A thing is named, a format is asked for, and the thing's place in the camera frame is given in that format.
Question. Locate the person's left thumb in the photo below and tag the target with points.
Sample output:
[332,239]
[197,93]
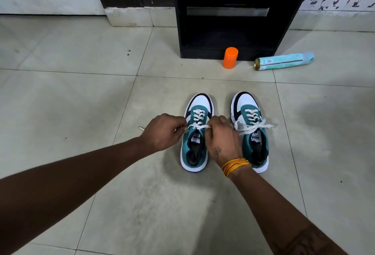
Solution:
[181,132]

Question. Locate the person's right thumb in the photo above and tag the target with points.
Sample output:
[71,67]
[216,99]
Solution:
[208,140]

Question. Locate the black shelf cabinet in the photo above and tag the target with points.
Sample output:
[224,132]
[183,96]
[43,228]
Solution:
[228,34]

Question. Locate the orange plastic container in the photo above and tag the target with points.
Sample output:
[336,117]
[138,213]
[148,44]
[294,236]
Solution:
[230,58]

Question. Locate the person's left forearm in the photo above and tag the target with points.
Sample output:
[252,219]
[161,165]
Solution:
[64,184]

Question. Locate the person's right forearm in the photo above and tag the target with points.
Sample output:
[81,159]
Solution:
[281,216]

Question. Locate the orange thread wristband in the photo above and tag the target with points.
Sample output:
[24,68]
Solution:
[234,166]

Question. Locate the teal spray can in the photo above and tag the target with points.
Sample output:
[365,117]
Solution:
[285,60]

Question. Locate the teal white sneaker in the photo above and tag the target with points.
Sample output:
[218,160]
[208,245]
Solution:
[193,158]
[245,99]

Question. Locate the white shoelace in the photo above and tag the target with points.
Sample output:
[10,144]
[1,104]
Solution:
[252,124]
[199,116]

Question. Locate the person's left hand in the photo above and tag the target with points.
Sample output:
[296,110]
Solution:
[159,134]

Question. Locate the person's right hand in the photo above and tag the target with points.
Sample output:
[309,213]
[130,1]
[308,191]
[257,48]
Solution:
[224,143]

